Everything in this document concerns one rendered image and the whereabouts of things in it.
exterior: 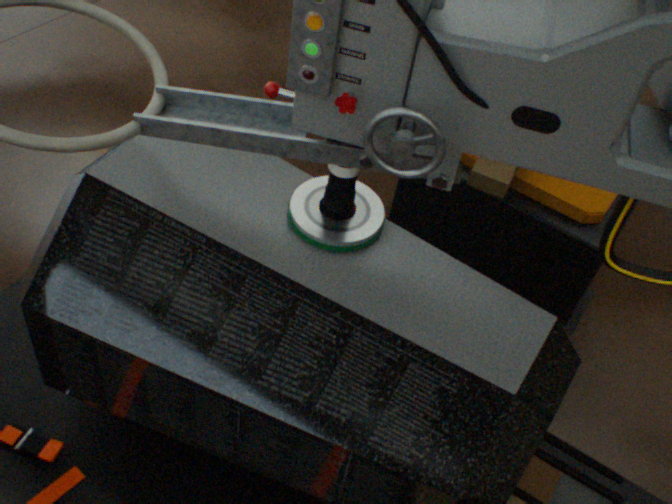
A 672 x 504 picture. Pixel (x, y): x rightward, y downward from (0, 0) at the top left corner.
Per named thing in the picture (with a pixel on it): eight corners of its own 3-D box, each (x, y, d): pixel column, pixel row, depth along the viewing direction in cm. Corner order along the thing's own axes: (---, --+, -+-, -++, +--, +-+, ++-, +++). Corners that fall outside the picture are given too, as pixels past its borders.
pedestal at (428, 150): (440, 212, 301) (491, 51, 247) (594, 294, 282) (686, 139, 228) (351, 315, 261) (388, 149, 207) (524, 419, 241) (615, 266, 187)
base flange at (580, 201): (503, 73, 240) (508, 59, 236) (651, 140, 225) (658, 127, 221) (430, 148, 210) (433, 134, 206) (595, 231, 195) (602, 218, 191)
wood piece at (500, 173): (489, 142, 208) (494, 128, 204) (524, 156, 206) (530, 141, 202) (465, 184, 195) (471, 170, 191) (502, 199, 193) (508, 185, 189)
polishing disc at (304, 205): (270, 215, 167) (270, 211, 167) (324, 167, 180) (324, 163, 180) (351, 261, 161) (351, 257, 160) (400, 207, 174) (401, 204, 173)
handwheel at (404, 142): (443, 158, 144) (463, 93, 133) (434, 191, 137) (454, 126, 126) (367, 137, 145) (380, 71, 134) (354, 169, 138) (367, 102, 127)
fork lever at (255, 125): (470, 137, 159) (473, 117, 155) (456, 196, 146) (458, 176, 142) (167, 94, 173) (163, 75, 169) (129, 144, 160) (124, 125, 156)
